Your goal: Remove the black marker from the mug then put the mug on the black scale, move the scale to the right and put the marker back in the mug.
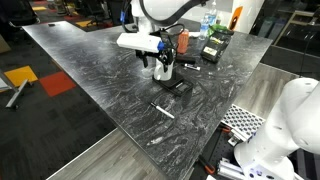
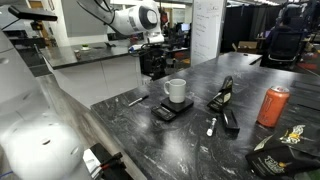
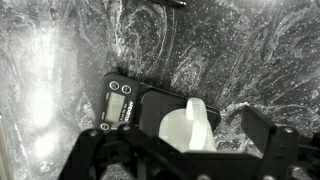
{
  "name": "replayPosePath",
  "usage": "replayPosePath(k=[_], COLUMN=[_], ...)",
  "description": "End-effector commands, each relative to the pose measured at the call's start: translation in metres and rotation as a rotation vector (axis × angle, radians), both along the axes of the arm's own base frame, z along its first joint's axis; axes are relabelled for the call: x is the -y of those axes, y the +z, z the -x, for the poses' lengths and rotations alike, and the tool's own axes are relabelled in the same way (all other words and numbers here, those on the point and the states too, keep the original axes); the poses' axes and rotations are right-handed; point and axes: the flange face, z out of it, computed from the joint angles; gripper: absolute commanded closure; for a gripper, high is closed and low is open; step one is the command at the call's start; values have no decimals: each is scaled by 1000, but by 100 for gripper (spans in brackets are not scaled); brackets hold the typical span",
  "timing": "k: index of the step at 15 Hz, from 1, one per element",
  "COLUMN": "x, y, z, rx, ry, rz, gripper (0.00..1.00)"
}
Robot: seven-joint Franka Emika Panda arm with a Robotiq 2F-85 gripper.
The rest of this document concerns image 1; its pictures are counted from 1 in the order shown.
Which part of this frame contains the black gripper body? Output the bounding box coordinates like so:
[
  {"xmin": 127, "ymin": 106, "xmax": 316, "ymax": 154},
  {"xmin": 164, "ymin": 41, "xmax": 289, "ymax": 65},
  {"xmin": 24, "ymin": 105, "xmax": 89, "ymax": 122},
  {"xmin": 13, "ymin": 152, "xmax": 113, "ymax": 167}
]
[{"xmin": 158, "ymin": 30, "xmax": 175, "ymax": 55}]

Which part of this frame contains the white ceramic mug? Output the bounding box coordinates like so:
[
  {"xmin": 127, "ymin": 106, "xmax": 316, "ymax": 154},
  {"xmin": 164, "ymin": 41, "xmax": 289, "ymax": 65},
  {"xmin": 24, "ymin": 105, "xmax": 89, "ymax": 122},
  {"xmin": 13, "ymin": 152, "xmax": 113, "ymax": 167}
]
[{"xmin": 153, "ymin": 53, "xmax": 175, "ymax": 82}]

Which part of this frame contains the black digital scale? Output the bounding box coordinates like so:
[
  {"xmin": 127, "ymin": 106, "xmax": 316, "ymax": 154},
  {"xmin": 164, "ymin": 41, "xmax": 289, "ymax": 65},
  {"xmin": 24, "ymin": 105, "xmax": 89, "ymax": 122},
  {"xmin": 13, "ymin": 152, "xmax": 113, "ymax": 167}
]
[{"xmin": 153, "ymin": 71, "xmax": 195, "ymax": 98}]

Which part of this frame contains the black and white marker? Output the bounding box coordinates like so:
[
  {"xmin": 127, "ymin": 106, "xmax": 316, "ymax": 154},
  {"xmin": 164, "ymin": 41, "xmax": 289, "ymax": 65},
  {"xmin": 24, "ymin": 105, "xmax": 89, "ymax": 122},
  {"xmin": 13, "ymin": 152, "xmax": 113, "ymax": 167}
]
[{"xmin": 148, "ymin": 101, "xmax": 176, "ymax": 120}]

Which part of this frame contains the short black white marker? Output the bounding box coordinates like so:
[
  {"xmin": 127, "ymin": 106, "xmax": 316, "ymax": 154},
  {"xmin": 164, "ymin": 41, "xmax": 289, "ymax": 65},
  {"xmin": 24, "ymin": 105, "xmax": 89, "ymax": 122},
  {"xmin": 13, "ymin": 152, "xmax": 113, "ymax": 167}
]
[{"xmin": 183, "ymin": 63, "xmax": 202, "ymax": 72}]

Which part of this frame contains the black rectangular block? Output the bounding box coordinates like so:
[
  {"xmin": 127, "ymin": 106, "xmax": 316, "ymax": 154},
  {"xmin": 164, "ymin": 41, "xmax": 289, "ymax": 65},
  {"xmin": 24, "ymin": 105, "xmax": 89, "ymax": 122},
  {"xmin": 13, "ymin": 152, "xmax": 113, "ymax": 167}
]
[{"xmin": 174, "ymin": 54, "xmax": 197, "ymax": 65}]

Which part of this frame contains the clear plastic water bottle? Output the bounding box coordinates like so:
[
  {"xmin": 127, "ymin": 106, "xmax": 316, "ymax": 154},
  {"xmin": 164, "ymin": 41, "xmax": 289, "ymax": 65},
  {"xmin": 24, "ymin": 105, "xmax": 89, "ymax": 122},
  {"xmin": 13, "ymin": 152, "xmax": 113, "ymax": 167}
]
[{"xmin": 199, "ymin": 0, "xmax": 218, "ymax": 41}]

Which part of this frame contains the black coffee bag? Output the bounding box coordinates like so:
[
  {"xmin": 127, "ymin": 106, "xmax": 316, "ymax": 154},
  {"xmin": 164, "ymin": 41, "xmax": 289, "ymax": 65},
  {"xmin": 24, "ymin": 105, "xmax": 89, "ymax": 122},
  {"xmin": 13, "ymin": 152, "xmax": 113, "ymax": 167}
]
[{"xmin": 200, "ymin": 28, "xmax": 235, "ymax": 64}]

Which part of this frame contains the black office chair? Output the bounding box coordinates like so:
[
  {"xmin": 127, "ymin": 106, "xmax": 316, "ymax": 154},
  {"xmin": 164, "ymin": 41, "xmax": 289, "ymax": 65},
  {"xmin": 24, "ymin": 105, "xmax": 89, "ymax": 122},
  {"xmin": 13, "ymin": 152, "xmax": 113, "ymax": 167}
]
[
  {"xmin": 0, "ymin": 0, "xmax": 41, "ymax": 28},
  {"xmin": 107, "ymin": 0, "xmax": 133, "ymax": 25}
]

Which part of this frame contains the orange and black sign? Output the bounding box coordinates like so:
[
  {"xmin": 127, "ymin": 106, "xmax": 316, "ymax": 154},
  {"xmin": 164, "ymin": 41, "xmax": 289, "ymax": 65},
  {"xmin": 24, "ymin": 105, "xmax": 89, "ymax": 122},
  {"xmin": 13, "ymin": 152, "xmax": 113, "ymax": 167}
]
[{"xmin": 229, "ymin": 5, "xmax": 244, "ymax": 31}]

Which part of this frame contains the orange clamp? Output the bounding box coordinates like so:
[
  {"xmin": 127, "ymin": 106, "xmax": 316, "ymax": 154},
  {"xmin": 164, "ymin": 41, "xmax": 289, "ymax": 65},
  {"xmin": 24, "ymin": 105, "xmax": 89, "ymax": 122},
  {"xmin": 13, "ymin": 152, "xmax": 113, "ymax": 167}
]
[
  {"xmin": 198, "ymin": 154, "xmax": 217, "ymax": 176},
  {"xmin": 219, "ymin": 125, "xmax": 233, "ymax": 135}
]

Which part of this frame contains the perforated white black panel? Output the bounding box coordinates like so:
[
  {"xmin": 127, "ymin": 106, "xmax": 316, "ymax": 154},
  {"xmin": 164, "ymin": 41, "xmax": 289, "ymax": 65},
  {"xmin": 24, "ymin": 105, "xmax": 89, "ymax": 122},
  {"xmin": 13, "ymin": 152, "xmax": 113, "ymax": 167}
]
[{"xmin": 220, "ymin": 103, "xmax": 268, "ymax": 141}]

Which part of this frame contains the white robot body foreground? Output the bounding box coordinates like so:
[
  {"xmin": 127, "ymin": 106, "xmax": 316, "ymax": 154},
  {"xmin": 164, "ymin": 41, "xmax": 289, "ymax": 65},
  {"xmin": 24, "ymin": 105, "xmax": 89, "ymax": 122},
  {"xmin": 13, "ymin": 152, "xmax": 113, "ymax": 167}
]
[{"xmin": 189, "ymin": 123, "xmax": 320, "ymax": 180}]

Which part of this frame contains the aluminium extrusion bar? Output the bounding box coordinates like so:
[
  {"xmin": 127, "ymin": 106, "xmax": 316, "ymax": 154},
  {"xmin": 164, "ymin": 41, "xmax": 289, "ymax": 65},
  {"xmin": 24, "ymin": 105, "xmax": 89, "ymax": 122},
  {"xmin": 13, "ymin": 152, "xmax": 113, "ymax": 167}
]
[
  {"xmin": 216, "ymin": 158, "xmax": 248, "ymax": 180},
  {"xmin": 228, "ymin": 128, "xmax": 258, "ymax": 148}
]

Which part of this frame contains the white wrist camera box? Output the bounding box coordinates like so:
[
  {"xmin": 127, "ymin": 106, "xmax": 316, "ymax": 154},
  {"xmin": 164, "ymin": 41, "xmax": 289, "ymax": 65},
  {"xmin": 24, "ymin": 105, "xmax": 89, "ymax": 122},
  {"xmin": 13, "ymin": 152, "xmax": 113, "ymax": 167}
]
[{"xmin": 116, "ymin": 32, "xmax": 165, "ymax": 54}]

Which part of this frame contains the grey metal frame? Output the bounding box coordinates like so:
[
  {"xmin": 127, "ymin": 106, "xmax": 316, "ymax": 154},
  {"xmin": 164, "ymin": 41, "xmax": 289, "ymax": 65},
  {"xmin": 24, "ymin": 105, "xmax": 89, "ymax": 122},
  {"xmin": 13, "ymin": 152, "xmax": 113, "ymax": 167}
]
[{"xmin": 0, "ymin": 69, "xmax": 30, "ymax": 111}]

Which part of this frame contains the wooden shelf frame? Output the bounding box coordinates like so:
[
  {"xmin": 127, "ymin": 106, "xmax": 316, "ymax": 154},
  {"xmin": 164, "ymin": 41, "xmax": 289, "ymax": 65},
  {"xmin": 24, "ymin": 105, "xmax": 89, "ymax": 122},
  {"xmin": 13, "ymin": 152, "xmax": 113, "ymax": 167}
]
[{"xmin": 273, "ymin": 9, "xmax": 320, "ymax": 48}]

